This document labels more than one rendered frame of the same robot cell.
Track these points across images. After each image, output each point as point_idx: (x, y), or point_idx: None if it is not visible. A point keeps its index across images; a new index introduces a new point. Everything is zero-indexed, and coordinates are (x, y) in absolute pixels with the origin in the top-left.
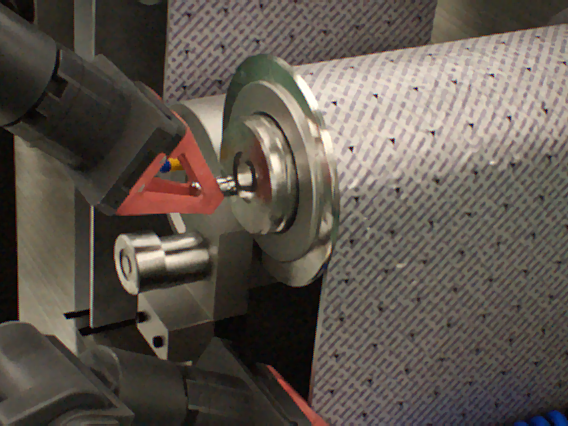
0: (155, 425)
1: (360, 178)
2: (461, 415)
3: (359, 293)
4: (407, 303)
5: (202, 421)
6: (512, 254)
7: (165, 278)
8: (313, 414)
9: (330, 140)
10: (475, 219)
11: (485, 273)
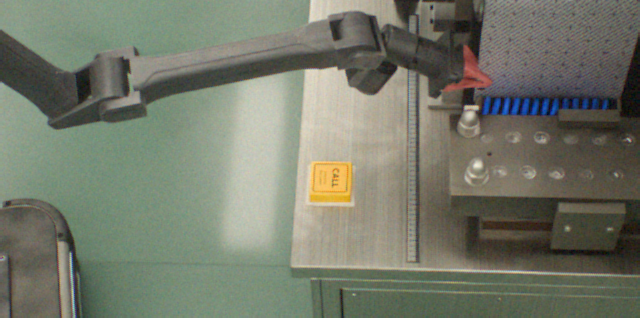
0: (400, 59)
1: None
2: (556, 88)
3: (499, 32)
4: (523, 40)
5: (420, 62)
6: (579, 32)
7: (434, 0)
8: (473, 71)
9: None
10: (557, 16)
11: (564, 36)
